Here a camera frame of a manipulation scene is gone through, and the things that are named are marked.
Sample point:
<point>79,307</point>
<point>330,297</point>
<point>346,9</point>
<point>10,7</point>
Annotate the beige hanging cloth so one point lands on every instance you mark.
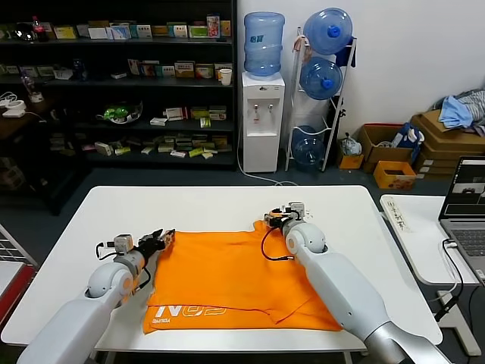
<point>299,47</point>

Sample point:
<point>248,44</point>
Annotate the brown wooden desk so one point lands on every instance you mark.
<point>22,127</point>

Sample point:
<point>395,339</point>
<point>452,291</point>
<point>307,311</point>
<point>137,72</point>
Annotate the yellow green medicine box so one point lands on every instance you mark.
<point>204,72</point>

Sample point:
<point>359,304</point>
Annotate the blue white bag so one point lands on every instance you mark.
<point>409,136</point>

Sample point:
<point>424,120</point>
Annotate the white metal jug rack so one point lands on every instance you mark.
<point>333,125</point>

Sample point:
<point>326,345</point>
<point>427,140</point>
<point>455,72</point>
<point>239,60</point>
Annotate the tall white red box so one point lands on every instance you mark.
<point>132,68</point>

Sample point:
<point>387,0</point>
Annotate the open brown cardboard box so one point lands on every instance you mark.
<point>379,148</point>

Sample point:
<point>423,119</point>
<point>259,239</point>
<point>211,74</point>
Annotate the blue plastic bottle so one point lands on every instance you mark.
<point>79,70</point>

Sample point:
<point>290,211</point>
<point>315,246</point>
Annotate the white side table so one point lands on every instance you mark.
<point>420,242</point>

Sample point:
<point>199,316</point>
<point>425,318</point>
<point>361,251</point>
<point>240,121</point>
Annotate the flat white red box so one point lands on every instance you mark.
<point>178,154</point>

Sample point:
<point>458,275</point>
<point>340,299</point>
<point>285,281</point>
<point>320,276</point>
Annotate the orange cardboard box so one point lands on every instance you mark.
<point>394,182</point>

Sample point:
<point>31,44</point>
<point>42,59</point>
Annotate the red white medicine box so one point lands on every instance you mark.
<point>175,114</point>

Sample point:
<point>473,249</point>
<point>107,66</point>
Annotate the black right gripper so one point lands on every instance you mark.
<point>286,220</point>

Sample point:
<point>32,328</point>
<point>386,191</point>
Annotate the plain white box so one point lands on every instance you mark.
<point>97,34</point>

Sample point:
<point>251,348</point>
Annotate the handwritten paper label strip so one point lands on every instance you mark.
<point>398,218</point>

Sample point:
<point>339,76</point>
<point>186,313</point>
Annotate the black shelving unit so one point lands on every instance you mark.
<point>113,93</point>

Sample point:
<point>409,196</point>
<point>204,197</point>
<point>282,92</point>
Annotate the grey laptop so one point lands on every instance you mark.
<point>466,235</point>

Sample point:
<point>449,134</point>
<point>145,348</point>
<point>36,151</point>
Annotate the white blue box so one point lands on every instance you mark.
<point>119,33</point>

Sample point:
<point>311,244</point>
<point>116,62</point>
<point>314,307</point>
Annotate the orange t-shirt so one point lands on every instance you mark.
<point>227,277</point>

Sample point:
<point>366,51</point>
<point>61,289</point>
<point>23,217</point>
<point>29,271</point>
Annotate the flat bright green box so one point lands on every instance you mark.
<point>196,153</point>

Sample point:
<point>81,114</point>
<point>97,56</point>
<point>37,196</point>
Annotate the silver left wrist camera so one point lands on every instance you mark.
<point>123,243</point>

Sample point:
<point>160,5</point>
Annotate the small bright green box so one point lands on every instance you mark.
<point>205,123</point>

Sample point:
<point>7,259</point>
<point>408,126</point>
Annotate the cola bottle red cap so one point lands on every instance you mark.
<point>39,32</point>

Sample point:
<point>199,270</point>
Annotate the white water dispenser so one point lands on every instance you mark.
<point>261,151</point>

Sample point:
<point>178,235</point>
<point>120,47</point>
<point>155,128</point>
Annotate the small yellow cardboard box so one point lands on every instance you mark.
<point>350,162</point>

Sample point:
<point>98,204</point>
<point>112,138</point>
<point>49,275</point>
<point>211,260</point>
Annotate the stack of brown cartons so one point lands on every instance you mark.
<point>439,151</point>

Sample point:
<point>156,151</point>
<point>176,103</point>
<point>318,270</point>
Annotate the colourful medicine box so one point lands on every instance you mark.
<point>148,71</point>

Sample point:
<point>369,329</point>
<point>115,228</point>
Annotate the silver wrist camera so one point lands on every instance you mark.
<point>123,243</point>
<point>296,210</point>

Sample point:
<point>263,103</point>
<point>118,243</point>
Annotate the tall colourful box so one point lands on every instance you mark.
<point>213,26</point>

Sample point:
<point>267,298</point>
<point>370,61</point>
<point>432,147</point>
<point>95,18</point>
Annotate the clear glass bowl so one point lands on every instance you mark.
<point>23,33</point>

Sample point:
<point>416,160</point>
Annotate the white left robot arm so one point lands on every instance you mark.
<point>76,314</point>

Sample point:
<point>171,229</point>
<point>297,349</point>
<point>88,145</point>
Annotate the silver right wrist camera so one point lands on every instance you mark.
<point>296,210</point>

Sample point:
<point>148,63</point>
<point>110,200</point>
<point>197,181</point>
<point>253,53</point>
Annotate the crumpled plastic bag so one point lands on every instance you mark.
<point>349,146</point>

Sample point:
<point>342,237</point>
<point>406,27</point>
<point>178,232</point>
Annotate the yellow white medicine box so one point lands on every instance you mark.
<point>185,71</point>

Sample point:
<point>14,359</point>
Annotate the bowl of green fruit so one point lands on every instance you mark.
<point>119,113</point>

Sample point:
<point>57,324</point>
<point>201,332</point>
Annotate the labelled blue water jug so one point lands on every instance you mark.
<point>264,45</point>

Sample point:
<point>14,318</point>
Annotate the red cabinet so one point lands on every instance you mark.
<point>13,288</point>

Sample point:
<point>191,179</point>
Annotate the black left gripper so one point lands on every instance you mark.
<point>149,248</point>

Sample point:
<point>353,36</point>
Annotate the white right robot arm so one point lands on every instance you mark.
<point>341,288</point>

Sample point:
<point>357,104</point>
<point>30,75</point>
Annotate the white charger device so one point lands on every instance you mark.
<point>14,110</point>

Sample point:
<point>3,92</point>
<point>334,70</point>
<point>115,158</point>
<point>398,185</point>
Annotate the pile of blue clothes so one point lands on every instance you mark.
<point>458,112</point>

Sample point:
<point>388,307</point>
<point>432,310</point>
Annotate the cream white box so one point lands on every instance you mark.
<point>103,149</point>

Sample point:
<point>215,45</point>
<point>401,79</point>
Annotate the white paper cup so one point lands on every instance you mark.
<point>226,77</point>

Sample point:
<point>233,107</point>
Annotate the wide green white box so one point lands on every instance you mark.
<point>198,32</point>

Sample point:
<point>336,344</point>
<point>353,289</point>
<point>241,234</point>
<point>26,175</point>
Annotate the pale yellow white box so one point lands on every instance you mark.
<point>65,33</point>

